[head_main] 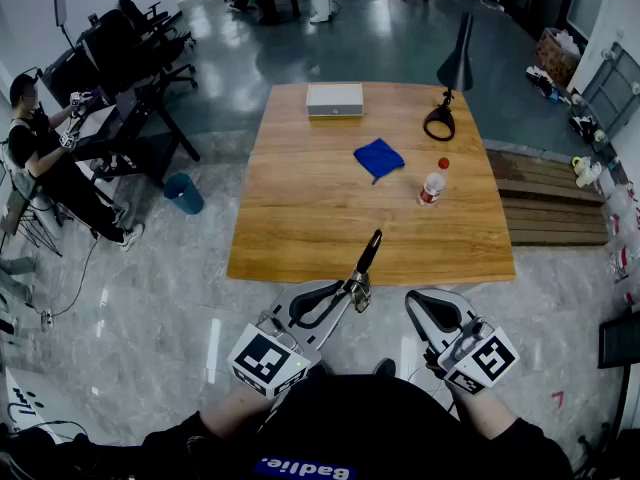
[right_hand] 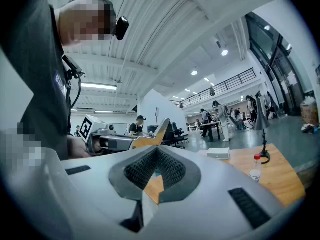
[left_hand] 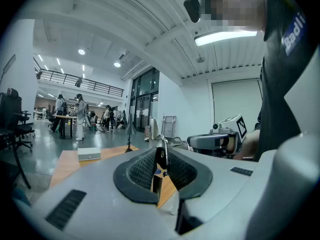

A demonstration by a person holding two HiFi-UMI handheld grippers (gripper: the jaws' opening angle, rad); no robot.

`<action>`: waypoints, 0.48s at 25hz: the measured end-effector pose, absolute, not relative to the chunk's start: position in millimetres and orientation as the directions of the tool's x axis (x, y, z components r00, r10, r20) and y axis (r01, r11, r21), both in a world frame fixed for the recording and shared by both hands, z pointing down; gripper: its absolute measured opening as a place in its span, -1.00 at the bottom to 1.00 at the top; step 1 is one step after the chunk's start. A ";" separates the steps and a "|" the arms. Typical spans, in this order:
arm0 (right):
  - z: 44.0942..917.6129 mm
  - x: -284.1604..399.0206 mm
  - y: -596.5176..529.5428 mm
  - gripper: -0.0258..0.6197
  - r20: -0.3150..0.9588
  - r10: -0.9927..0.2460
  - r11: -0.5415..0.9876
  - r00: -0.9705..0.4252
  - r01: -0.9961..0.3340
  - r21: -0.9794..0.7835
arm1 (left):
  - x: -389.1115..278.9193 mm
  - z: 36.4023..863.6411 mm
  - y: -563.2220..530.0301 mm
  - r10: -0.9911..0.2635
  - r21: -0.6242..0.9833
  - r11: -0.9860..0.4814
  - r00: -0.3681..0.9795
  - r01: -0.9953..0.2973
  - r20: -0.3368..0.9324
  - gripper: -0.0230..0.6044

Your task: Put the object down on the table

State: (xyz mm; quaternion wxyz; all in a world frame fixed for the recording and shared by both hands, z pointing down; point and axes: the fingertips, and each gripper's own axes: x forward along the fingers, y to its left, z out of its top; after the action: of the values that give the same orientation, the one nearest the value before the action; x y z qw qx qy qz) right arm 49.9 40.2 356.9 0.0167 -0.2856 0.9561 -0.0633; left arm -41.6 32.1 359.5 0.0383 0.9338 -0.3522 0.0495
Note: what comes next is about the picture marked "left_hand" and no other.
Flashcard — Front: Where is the metal frame chair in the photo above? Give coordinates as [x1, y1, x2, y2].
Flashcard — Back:
[162, 135, 191, 152]

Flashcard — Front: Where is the white flat box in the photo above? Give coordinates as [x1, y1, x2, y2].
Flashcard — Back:
[77, 146, 102, 162]

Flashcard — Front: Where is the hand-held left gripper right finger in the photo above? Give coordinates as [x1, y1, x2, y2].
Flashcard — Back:
[166, 146, 262, 235]

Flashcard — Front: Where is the person's right hand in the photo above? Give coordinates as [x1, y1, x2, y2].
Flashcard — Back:
[221, 136, 237, 152]

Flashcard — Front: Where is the black head-mounted camera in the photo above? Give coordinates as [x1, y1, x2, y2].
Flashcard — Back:
[183, 0, 202, 24]

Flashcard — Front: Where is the white roller blind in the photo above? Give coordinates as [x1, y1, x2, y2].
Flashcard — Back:
[210, 78, 263, 135]

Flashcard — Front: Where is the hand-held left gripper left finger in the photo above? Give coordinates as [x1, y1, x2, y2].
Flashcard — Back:
[14, 146, 181, 240]

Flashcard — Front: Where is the blue waste bin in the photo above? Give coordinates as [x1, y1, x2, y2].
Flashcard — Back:
[10, 187, 32, 208]

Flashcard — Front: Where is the long ceiling light fixture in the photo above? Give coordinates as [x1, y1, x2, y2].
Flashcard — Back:
[194, 29, 258, 47]

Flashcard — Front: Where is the person's head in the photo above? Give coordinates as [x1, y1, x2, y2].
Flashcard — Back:
[200, 0, 267, 33]

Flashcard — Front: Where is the person's black top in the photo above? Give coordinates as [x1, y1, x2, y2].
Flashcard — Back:
[254, 0, 320, 162]

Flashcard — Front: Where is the white panel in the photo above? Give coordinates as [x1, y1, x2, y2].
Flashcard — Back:
[149, 117, 161, 141]

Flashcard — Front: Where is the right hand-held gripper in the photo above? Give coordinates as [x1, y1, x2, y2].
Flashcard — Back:
[187, 113, 248, 160]

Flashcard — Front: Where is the gray wheeled cart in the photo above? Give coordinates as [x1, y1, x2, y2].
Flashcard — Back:
[160, 115, 177, 139]

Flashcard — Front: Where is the black balcony railing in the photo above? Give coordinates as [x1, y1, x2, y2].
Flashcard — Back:
[35, 68, 125, 98]

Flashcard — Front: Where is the black office chair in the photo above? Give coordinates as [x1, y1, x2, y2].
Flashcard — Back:
[0, 87, 36, 153]

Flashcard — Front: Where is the black cone desk lamp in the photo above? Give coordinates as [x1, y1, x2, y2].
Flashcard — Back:
[124, 113, 138, 154]

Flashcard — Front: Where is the black framed glass door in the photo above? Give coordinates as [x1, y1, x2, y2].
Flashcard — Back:
[129, 67, 161, 133]

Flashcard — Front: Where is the wooden work table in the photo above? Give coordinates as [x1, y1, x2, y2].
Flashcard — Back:
[53, 114, 78, 140]

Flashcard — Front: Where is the person's right forearm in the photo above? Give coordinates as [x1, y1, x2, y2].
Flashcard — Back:
[235, 129, 261, 160]

